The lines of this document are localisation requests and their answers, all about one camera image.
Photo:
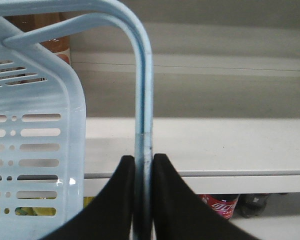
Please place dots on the light blue plastic basket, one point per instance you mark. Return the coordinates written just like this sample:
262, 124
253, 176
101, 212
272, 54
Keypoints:
43, 116

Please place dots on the white store shelving unit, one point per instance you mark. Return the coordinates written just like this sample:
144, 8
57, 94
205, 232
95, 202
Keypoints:
227, 97

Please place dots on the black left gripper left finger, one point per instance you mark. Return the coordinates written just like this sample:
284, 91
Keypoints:
109, 215

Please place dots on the front peach juice bottle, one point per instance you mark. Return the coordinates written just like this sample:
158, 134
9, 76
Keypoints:
60, 47

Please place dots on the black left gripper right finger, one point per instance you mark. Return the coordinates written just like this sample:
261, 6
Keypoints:
179, 214

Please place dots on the red label cola bottle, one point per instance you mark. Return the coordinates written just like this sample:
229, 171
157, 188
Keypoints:
222, 204

